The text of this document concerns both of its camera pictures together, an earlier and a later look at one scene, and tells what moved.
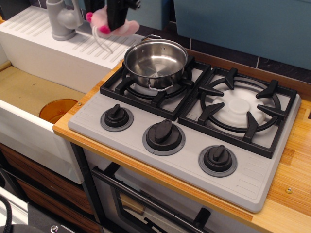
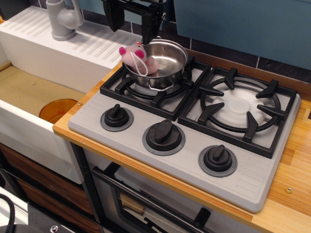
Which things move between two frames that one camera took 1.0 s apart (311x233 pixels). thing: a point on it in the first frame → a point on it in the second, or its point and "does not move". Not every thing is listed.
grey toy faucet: [64, 22] does not move
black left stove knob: [116, 119] does not move
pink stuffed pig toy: [99, 21] → [134, 58]
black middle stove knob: [164, 138] does not move
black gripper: [117, 11] → [153, 15]
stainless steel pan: [157, 62] does not move
